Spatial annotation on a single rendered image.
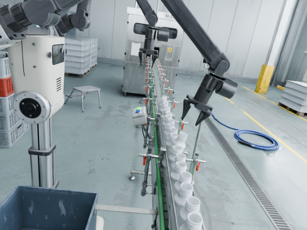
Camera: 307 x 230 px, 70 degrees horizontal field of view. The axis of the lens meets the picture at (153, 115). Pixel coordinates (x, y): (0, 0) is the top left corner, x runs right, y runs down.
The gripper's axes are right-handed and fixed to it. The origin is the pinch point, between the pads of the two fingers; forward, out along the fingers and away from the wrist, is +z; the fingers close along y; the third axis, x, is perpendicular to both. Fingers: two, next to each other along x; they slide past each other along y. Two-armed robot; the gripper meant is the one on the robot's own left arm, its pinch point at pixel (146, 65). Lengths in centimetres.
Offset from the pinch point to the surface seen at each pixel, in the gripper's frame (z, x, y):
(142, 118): 30.9, 3.4, -1.6
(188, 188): 25, 73, -17
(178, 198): 27, 76, -14
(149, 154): 31, 46, -6
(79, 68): 108, -576, 205
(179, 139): 22, 47, -17
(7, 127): 111, -122, 158
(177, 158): 24, 58, -15
